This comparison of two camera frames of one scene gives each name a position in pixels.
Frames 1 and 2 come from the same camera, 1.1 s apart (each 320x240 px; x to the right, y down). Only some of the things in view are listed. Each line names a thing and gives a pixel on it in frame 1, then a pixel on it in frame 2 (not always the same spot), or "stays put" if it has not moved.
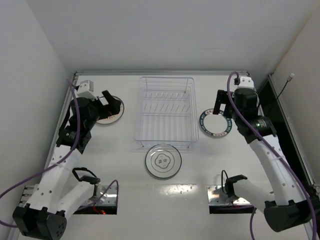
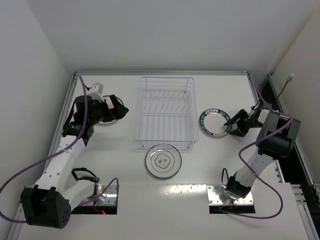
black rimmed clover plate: x=163 y=161 stays put
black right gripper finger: x=221 y=102 to x=234 y=120
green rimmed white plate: x=215 y=125 stays put
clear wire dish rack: x=166 y=111 stays put
